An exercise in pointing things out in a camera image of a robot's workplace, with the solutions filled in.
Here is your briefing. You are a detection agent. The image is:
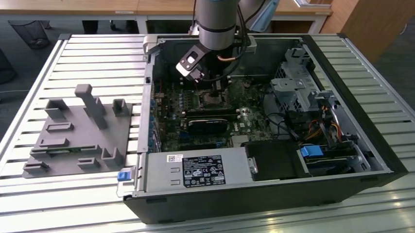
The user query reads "black RAM slot bank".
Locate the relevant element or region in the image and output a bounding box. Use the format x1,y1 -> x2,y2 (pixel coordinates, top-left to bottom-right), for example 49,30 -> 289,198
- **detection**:
184,108 -> 238,120

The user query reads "black graphics card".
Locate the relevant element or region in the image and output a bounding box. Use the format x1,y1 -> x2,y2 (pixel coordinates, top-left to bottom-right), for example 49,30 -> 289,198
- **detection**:
185,117 -> 229,135

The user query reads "blue disk carrier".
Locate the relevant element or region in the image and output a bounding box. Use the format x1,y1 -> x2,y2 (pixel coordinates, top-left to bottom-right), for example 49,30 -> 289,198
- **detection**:
300,144 -> 324,158

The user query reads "silver power supply unit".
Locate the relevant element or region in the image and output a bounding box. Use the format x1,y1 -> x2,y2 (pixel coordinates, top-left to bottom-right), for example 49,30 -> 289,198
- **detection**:
141,147 -> 253,192

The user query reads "black wire mesh bin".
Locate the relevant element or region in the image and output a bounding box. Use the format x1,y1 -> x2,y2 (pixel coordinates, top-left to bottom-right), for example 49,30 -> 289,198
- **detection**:
7,19 -> 51,49

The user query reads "silver chipset heatsink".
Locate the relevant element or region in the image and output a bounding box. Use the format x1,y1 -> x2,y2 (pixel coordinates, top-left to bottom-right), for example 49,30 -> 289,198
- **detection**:
230,135 -> 250,146

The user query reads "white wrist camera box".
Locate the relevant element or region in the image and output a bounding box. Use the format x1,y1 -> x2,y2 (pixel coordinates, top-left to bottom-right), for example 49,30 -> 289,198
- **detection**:
176,45 -> 208,81

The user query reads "silver metal drive cage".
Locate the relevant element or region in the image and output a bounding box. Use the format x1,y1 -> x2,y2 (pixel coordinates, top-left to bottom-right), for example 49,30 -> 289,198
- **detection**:
269,47 -> 341,114

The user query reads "black plastic shroud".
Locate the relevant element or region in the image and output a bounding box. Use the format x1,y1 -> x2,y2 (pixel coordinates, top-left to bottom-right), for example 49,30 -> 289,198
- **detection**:
242,139 -> 310,182

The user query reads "wooden cabinet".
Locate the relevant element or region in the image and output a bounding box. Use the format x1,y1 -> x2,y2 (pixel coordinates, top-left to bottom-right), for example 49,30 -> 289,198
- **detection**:
320,0 -> 415,64

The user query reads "pale blue teach pendant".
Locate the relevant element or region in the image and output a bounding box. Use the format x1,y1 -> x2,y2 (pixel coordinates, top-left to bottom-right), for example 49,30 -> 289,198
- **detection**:
250,0 -> 281,32

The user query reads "orange yellow wire bundle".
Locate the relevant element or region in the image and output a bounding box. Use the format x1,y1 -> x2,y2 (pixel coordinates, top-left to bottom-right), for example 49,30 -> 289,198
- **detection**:
304,104 -> 344,144

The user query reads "black PC case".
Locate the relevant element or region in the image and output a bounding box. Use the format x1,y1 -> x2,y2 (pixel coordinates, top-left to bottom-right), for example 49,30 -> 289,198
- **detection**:
122,33 -> 408,225

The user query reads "green motherboard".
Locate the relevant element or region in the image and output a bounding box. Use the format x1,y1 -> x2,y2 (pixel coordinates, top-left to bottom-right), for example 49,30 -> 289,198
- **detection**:
152,77 -> 285,152

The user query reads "grey parts rack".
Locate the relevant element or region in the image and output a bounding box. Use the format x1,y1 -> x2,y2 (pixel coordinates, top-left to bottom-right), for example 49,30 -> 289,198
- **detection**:
21,83 -> 133,180

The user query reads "CPU socket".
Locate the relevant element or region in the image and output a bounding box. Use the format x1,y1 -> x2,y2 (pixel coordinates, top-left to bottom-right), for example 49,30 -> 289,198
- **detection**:
197,89 -> 230,109

